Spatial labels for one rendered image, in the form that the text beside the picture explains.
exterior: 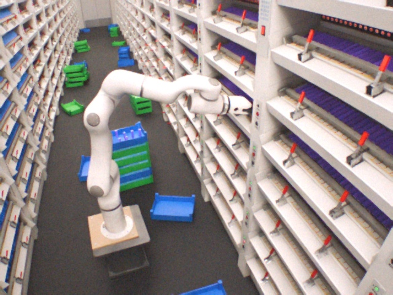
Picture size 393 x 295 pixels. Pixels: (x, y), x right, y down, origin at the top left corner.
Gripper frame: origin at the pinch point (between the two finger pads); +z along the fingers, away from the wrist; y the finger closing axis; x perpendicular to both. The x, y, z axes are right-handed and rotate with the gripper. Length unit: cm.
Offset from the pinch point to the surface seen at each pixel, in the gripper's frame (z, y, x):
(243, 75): -6.8, 6.0, -11.7
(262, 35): -14.8, -14.2, -32.3
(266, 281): 14, -36, 81
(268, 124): -5.3, -19.4, -0.6
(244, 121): -4.0, 0.4, 7.7
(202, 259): -5, 1, 104
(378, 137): 0, -61, -18
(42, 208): -110, 83, 126
